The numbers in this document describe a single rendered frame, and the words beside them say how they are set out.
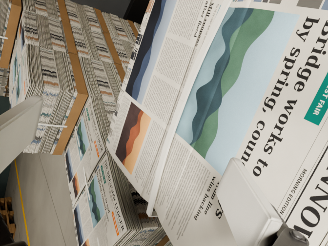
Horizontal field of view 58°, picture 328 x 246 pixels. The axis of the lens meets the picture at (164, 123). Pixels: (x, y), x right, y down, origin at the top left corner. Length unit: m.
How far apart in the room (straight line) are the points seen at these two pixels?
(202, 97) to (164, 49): 0.11
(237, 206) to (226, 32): 0.20
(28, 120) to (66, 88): 1.04
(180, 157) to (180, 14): 0.18
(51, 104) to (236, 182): 1.10
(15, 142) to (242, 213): 0.13
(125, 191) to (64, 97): 0.47
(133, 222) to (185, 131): 0.61
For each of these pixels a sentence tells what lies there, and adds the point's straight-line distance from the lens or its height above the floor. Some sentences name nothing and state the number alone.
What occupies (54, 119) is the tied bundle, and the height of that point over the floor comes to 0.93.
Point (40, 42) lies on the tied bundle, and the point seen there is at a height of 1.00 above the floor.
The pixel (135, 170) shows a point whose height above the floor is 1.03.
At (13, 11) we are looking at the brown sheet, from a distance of 1.69.
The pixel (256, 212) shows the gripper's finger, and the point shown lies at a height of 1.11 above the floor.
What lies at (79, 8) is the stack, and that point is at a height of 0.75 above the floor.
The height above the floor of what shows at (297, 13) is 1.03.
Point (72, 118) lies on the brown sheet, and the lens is 1.31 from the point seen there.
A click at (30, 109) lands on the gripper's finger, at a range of 0.18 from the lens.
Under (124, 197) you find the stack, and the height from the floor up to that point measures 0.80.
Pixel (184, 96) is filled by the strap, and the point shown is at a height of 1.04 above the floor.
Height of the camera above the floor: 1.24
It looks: 34 degrees down
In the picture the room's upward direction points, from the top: 82 degrees counter-clockwise
